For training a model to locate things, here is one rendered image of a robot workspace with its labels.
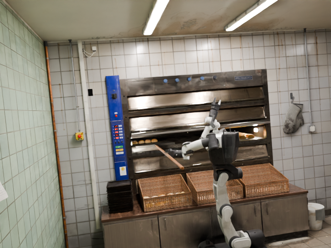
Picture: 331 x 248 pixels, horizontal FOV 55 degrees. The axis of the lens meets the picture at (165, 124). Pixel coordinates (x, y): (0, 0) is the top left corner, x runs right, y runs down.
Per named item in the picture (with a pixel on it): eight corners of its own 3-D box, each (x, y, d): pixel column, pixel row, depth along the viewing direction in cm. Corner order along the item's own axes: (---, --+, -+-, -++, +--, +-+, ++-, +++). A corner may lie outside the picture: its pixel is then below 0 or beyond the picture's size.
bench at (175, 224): (107, 251, 393) (102, 205, 390) (286, 222, 433) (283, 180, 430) (106, 273, 338) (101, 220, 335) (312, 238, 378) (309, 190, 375)
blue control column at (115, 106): (118, 204, 583) (107, 87, 572) (127, 203, 586) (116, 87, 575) (122, 249, 393) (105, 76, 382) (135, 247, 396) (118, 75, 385)
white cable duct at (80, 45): (96, 228, 390) (77, 40, 378) (100, 228, 391) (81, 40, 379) (96, 229, 388) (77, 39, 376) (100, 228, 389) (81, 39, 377)
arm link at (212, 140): (206, 151, 305) (219, 146, 300) (203, 149, 298) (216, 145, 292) (204, 139, 309) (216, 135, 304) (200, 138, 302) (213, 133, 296)
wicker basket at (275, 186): (230, 188, 416) (229, 167, 415) (271, 182, 424) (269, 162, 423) (245, 198, 368) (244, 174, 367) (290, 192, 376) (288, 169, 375)
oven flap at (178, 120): (130, 132, 392) (128, 117, 398) (264, 118, 422) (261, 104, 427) (130, 131, 388) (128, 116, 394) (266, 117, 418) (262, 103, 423)
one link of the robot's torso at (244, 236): (244, 240, 339) (243, 229, 339) (251, 248, 320) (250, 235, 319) (225, 243, 336) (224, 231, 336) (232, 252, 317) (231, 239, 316)
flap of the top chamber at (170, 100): (128, 111, 391) (126, 96, 396) (263, 99, 420) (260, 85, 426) (128, 110, 387) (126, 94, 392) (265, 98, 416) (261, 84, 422)
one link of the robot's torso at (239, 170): (239, 177, 332) (237, 160, 331) (244, 179, 319) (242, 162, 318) (213, 180, 328) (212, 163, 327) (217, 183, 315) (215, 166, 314)
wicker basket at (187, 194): (139, 200, 396) (137, 178, 394) (182, 194, 406) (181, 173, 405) (143, 212, 348) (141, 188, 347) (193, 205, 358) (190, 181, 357)
